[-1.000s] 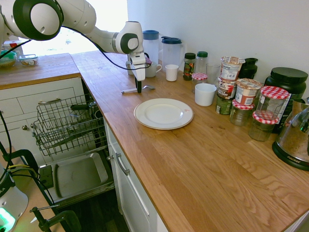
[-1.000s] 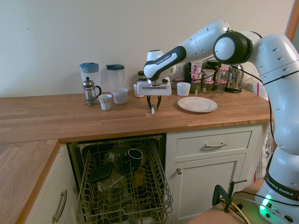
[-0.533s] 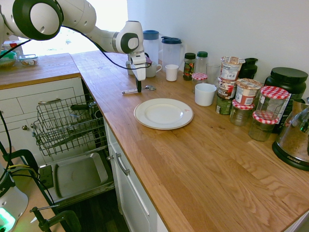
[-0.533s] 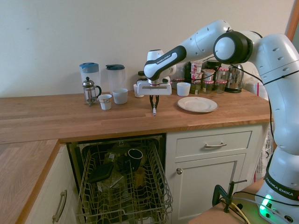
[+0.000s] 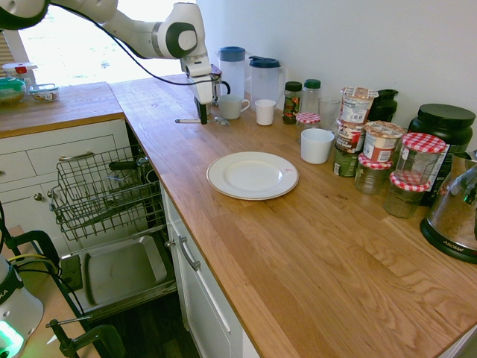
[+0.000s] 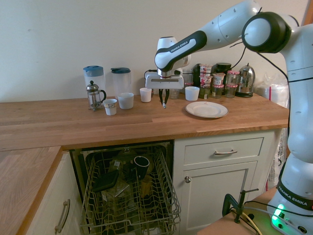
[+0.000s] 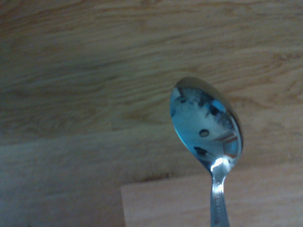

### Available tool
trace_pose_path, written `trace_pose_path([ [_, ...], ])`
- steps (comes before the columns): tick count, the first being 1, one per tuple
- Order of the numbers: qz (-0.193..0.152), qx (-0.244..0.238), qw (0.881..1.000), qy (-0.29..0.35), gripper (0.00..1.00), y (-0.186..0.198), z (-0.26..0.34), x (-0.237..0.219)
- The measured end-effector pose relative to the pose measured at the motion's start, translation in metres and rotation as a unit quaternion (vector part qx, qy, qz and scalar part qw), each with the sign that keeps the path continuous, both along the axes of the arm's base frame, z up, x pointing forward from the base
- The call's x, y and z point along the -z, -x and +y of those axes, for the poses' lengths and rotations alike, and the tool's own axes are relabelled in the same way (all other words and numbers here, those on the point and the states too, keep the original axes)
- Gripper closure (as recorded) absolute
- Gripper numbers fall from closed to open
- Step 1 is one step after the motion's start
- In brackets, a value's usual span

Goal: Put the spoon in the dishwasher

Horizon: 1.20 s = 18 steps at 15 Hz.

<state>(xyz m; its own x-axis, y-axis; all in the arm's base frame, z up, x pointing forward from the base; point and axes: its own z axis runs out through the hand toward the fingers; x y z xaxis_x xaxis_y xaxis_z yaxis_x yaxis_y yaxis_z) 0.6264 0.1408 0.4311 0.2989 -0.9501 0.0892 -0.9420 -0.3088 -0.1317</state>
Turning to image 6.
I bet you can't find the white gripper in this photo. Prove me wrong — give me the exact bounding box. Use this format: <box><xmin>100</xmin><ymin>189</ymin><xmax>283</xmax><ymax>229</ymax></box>
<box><xmin>146</xmin><ymin>74</ymin><xmax>184</xmax><ymax>105</ymax></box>

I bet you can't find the built-in dishwasher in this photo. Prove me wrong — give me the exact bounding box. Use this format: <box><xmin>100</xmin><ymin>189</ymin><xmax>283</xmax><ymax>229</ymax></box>
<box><xmin>69</xmin><ymin>140</ymin><xmax>175</xmax><ymax>235</ymax></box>

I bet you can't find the white ribbed cup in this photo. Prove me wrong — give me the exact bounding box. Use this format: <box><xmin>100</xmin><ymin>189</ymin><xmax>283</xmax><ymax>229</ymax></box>
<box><xmin>139</xmin><ymin>88</ymin><xmax>153</xmax><ymax>103</ymax></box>

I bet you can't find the plain white mug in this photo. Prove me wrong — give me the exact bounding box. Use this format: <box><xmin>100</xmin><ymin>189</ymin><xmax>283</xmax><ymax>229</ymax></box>
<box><xmin>185</xmin><ymin>86</ymin><xmax>200</xmax><ymax>101</ymax></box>

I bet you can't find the wide white mug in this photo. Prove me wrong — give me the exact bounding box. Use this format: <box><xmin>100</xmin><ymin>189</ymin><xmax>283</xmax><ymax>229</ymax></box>
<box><xmin>117</xmin><ymin>92</ymin><xmax>134</xmax><ymax>110</ymax></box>

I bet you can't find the red brown ice cream cup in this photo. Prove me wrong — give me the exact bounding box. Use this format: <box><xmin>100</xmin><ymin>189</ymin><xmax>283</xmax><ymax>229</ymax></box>
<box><xmin>200</xmin><ymin>74</ymin><xmax>213</xmax><ymax>88</ymax></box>

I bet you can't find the short pitcher dark blue lid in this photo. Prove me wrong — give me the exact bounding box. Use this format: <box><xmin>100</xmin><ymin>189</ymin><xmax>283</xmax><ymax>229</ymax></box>
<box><xmin>111</xmin><ymin>68</ymin><xmax>133</xmax><ymax>97</ymax></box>

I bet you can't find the white round dinner plate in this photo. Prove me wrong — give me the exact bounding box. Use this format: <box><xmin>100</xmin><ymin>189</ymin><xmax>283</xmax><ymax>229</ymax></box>
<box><xmin>185</xmin><ymin>101</ymin><xmax>229</xmax><ymax>119</ymax></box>

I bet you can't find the white red yoghurt cup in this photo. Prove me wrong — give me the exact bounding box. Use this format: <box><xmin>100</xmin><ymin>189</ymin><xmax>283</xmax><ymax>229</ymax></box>
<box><xmin>199</xmin><ymin>64</ymin><xmax>213</xmax><ymax>75</ymax></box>

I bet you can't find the small white patterned cup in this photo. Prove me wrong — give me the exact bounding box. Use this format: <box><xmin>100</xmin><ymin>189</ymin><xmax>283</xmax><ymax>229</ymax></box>
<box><xmin>102</xmin><ymin>98</ymin><xmax>118</xmax><ymax>116</ymax></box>

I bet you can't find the yoghurt cup brown lid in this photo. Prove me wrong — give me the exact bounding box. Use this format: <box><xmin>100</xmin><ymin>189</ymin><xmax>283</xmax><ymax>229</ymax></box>
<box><xmin>212</xmin><ymin>72</ymin><xmax>226</xmax><ymax>86</ymax></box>

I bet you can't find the large black powder tub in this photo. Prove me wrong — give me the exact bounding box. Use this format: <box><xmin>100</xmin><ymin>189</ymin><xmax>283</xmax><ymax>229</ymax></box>
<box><xmin>215</xmin><ymin>62</ymin><xmax>232</xmax><ymax>74</ymax></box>

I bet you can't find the glass French press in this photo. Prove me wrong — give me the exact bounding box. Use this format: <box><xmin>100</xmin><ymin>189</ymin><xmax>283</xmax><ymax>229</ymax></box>
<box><xmin>86</xmin><ymin>80</ymin><xmax>107</xmax><ymax>112</ymax></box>

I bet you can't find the tall pitcher light blue lid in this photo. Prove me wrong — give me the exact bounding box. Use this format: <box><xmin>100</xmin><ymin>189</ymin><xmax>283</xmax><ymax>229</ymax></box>
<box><xmin>83</xmin><ymin>65</ymin><xmax>106</xmax><ymax>99</ymax></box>

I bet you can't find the black mug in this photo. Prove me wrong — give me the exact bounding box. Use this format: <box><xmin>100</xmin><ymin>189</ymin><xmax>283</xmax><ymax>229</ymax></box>
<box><xmin>133</xmin><ymin>156</ymin><xmax>151</xmax><ymax>177</ymax></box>

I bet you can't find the labelled glass jar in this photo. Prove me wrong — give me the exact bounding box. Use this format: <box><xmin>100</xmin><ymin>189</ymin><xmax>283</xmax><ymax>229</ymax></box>
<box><xmin>109</xmin><ymin>158</ymin><xmax>123</xmax><ymax>172</ymax></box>

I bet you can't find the steel electric kettle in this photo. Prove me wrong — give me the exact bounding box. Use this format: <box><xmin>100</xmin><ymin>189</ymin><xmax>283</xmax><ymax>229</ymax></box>
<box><xmin>235</xmin><ymin>63</ymin><xmax>256</xmax><ymax>98</ymax></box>

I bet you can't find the white base cabinet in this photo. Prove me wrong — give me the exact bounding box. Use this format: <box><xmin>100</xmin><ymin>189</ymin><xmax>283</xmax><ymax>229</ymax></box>
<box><xmin>174</xmin><ymin>127</ymin><xmax>290</xmax><ymax>235</ymax></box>

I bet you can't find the black square lid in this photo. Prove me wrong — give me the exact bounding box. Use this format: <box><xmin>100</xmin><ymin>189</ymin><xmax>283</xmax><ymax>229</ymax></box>
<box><xmin>91</xmin><ymin>170</ymin><xmax>120</xmax><ymax>193</ymax></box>

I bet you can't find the clear plastic bag stack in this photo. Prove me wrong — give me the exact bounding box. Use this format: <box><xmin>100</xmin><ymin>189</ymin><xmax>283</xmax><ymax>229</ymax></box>
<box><xmin>255</xmin><ymin>72</ymin><xmax>291</xmax><ymax>109</ymax></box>

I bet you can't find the black C-clamp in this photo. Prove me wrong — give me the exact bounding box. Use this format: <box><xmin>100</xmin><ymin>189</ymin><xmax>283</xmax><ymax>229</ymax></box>
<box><xmin>222</xmin><ymin>188</ymin><xmax>259</xmax><ymax>225</ymax></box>

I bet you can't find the printed plastic packaging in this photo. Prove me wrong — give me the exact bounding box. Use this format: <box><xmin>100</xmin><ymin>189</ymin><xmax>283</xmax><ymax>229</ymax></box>
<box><xmin>265</xmin><ymin>127</ymin><xmax>291</xmax><ymax>194</ymax></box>

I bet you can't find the white corner cabinet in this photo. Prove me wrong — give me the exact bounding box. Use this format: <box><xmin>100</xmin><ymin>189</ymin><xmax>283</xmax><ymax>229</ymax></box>
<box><xmin>25</xmin><ymin>150</ymin><xmax>84</xmax><ymax>235</ymax></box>

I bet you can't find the wire dishwasher rack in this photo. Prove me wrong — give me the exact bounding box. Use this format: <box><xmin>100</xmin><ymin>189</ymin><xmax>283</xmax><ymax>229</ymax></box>
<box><xmin>80</xmin><ymin>146</ymin><xmax>182</xmax><ymax>235</ymax></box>

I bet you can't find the silver drawer bar handle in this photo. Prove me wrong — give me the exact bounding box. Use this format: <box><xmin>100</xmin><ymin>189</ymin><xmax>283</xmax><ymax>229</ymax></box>
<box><xmin>214</xmin><ymin>149</ymin><xmax>238</xmax><ymax>156</ymax></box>

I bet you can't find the yellow cable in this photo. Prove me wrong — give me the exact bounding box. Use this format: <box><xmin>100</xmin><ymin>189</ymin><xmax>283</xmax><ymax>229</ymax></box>
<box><xmin>241</xmin><ymin>212</ymin><xmax>264</xmax><ymax>235</ymax></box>

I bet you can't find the long silver cabinet handle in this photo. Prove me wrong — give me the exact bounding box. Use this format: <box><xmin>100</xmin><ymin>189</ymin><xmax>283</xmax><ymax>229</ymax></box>
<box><xmin>54</xmin><ymin>198</ymin><xmax>71</xmax><ymax>235</ymax></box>

